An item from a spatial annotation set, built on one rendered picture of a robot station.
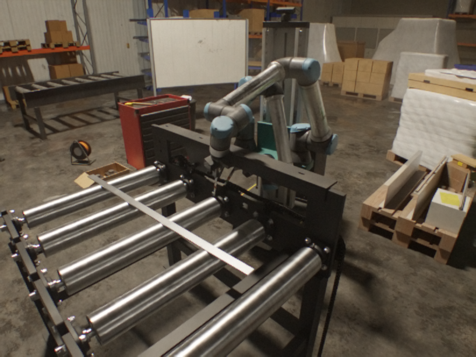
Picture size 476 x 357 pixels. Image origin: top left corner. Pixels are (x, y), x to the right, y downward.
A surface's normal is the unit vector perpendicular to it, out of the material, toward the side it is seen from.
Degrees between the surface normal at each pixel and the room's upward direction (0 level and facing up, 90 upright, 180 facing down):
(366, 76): 90
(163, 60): 90
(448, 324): 0
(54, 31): 90
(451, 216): 90
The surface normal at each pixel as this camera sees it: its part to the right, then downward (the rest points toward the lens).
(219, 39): 0.36, 0.41
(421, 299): 0.00, -0.90
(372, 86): -0.63, 0.34
